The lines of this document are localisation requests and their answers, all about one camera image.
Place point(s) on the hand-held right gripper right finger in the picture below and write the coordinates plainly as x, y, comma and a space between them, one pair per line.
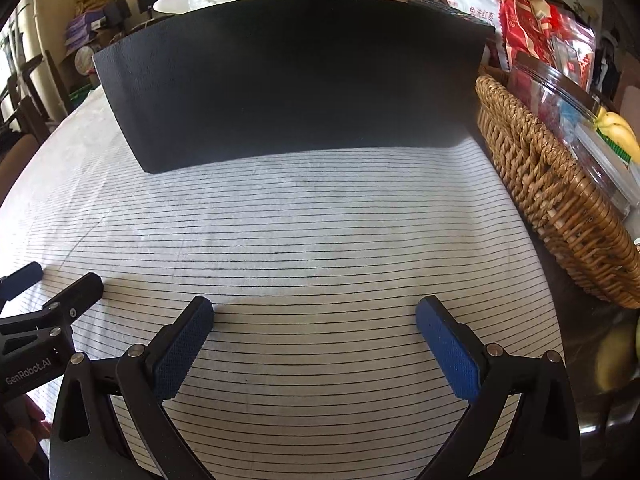
447, 350

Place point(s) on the red zip bag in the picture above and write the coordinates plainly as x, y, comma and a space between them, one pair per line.
575, 55

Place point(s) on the long red snack bag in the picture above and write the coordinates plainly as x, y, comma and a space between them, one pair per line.
525, 25

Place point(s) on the clear zip bag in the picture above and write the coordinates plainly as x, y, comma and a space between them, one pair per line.
550, 90

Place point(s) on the black remote control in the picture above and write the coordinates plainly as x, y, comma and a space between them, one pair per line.
465, 14

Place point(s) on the tan woven bag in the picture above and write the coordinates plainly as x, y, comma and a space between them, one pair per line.
92, 1

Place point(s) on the wicker basket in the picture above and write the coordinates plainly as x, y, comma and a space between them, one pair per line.
550, 195

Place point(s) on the brown armchair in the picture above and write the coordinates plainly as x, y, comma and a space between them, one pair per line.
17, 157

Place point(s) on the black storage box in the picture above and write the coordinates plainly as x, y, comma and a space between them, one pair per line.
290, 85

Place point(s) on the person's left hand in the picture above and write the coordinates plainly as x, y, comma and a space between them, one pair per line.
36, 417

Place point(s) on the banana bunch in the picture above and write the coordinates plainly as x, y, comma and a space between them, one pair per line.
617, 127

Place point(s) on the white striped tablecloth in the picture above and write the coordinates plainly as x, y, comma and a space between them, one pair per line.
300, 240

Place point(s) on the dark wooden chair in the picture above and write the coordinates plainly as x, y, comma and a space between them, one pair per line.
25, 105
57, 80

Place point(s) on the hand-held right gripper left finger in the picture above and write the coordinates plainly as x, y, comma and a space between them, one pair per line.
182, 350

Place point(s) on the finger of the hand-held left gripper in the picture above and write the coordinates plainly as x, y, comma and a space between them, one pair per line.
20, 277
80, 292

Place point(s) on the round tin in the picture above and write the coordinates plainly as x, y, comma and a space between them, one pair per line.
85, 64

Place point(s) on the purple boxes stack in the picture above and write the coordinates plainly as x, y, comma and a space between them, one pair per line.
82, 30

